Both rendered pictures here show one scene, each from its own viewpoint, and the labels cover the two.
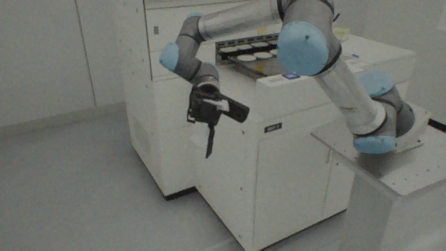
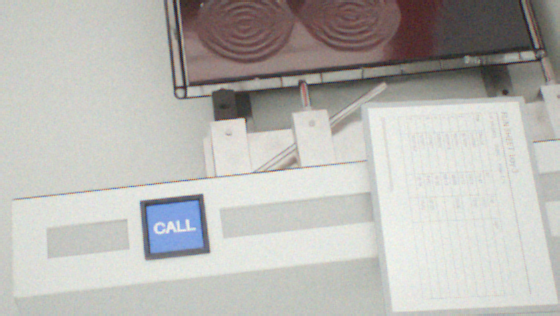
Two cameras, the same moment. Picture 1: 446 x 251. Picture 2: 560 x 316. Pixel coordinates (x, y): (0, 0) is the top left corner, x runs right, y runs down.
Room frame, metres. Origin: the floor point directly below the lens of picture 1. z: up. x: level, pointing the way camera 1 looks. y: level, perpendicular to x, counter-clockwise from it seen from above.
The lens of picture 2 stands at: (0.91, -0.52, 1.89)
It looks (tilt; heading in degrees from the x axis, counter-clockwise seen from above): 59 degrees down; 24
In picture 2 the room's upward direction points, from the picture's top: 1 degrees counter-clockwise
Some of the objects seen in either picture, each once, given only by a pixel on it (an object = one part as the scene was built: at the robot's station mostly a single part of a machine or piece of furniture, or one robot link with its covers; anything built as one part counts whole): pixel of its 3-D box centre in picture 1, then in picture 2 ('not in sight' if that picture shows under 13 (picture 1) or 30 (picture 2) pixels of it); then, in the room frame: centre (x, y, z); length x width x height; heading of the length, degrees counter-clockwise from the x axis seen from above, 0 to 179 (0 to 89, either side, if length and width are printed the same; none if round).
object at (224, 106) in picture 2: not in sight; (224, 109); (1.50, -0.25, 0.90); 0.04 x 0.02 x 0.03; 30
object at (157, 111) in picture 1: (198, 111); not in sight; (2.14, 0.18, 0.41); 0.82 x 0.71 x 0.82; 120
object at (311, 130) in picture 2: not in sight; (315, 152); (1.48, -0.35, 0.89); 0.08 x 0.03 x 0.03; 30
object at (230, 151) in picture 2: not in sight; (232, 162); (1.44, -0.28, 0.89); 0.08 x 0.03 x 0.03; 30
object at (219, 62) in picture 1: (250, 51); not in sight; (1.92, -0.15, 0.89); 0.44 x 0.02 x 0.10; 120
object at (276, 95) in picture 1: (313, 86); (325, 247); (1.40, -0.39, 0.89); 0.55 x 0.09 x 0.14; 120
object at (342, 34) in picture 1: (340, 35); not in sight; (1.87, -0.63, 1.00); 0.07 x 0.07 x 0.07; 48
